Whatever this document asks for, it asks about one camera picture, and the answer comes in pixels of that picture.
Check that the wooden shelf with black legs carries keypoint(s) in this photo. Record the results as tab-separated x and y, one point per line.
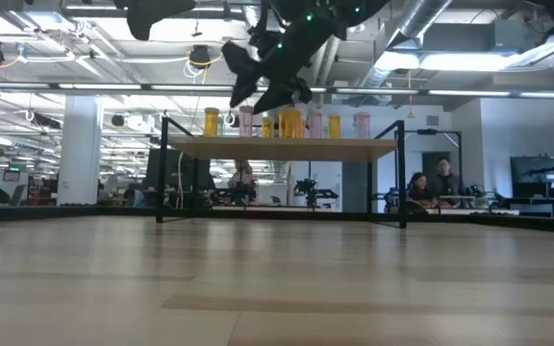
282	149

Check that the black wall television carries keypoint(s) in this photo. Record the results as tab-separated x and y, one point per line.
541	175

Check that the rectangular grey air duct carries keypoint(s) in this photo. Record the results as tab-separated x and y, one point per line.
469	36

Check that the large orange medicine bottle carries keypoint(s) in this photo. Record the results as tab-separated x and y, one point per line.
290	125

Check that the round silver air duct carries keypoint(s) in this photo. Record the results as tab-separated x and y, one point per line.
416	24

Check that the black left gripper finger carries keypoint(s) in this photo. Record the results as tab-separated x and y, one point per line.
152	12

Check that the background black robot arm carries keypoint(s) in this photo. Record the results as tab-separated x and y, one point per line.
310	190

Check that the person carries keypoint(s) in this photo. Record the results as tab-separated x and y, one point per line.
243	175
419	190
445	175

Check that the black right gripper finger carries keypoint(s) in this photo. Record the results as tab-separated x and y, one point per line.
286	93
245	67

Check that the white building pillar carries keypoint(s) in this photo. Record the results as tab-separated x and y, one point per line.
80	149

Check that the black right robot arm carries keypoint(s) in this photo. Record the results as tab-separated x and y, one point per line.
334	6

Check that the long ceiling light strip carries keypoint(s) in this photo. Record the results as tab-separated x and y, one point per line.
113	88

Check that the black desk monitor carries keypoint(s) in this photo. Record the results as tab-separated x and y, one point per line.
176	168

